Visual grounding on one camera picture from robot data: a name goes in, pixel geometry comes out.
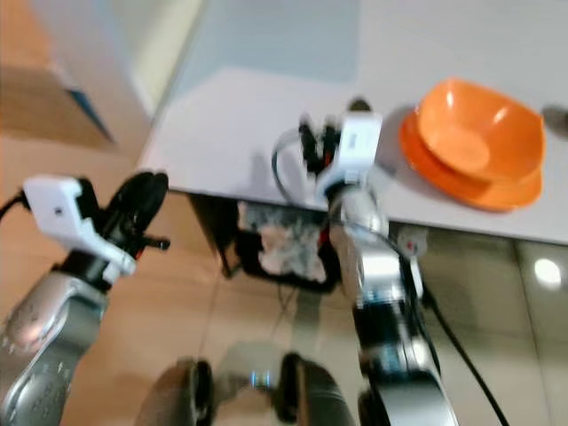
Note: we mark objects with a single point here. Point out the grey robot left leg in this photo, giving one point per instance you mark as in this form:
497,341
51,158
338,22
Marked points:
186,395

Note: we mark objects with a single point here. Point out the orange plastic plate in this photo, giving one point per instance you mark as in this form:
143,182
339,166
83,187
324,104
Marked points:
453,186

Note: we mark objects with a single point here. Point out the orange plastic bowl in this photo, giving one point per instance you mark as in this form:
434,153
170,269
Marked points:
479,124

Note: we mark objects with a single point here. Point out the brown wooden cabinet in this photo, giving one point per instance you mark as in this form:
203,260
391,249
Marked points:
44,98

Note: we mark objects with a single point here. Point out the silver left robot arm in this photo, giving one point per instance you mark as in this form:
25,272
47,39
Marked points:
44,333

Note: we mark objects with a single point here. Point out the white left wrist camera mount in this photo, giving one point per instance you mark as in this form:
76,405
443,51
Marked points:
64,211

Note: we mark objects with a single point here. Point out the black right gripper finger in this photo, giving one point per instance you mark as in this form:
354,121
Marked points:
330,128
309,133

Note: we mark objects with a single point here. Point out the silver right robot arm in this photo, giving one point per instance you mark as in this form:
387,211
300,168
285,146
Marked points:
382,302

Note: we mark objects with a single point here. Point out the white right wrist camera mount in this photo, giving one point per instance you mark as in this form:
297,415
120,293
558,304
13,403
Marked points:
355,149

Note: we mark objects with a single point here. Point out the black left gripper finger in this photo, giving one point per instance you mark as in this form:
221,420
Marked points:
132,197
157,197

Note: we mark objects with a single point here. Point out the grey robot leg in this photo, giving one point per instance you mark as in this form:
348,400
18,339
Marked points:
311,395
186,395

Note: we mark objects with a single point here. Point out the grey robot right leg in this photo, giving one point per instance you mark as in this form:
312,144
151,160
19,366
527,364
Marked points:
311,395

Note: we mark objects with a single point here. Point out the white cabinet panel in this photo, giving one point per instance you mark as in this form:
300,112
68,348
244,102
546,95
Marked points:
124,53

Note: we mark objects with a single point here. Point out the dark crate with clutter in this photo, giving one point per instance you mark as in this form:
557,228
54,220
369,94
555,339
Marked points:
284,248

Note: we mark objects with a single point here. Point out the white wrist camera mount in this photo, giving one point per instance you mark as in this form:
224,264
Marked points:
64,211
355,149

